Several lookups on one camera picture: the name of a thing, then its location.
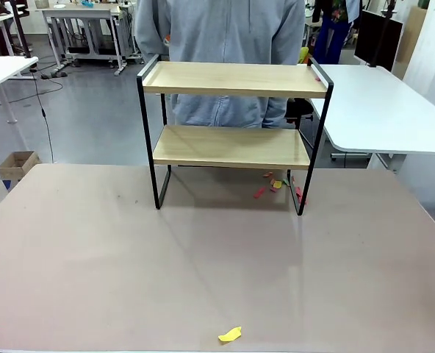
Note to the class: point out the person's right hand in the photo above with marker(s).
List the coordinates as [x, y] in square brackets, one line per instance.
[166, 41]

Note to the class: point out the person's left forearm grey sleeve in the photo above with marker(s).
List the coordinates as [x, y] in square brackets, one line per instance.
[281, 110]

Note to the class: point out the person's right forearm grey sleeve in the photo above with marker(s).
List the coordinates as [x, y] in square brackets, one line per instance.
[149, 40]

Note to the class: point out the two-tier wood metal shelf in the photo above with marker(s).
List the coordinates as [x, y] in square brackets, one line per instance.
[236, 79]

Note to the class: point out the person in grey hoodie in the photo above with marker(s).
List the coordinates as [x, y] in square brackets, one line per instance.
[221, 29]

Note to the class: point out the grey metal workbench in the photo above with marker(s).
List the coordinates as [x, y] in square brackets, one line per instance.
[78, 13]

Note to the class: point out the power strip on floor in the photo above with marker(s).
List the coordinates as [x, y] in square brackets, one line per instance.
[54, 75]

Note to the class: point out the yellow-green object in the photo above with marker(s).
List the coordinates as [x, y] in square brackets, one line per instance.
[304, 55]

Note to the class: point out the white side table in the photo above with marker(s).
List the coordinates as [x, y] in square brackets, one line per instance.
[4, 70]

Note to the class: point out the orange paper scrap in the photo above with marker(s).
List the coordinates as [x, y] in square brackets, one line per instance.
[267, 174]

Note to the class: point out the person in blue trousers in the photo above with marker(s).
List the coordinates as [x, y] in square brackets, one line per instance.
[335, 40]

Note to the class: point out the salmon red paper strip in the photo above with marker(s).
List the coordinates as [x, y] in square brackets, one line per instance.
[259, 193]

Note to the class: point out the squarish yellow paper scrap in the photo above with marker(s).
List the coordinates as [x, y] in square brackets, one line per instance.
[277, 184]

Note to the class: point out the green paper scrap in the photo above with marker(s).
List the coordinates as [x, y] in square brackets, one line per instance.
[286, 182]

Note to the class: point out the cardboard box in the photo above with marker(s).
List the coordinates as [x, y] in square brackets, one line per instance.
[19, 163]

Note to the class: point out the curled red paper scrap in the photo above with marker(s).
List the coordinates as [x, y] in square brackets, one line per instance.
[298, 192]

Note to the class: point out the black monitor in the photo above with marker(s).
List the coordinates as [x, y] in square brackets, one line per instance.
[377, 36]

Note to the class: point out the blue tape piece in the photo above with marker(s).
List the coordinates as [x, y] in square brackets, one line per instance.
[7, 185]

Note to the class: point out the large white curved table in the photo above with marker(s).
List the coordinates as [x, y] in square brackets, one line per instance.
[379, 106]

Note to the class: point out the brown cardboard panel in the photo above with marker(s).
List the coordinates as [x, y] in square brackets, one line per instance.
[412, 36]

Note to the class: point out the elongated yellow paper scrap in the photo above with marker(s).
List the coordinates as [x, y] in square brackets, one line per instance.
[231, 334]

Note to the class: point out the black metal post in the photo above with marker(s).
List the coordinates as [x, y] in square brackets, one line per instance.
[22, 33]

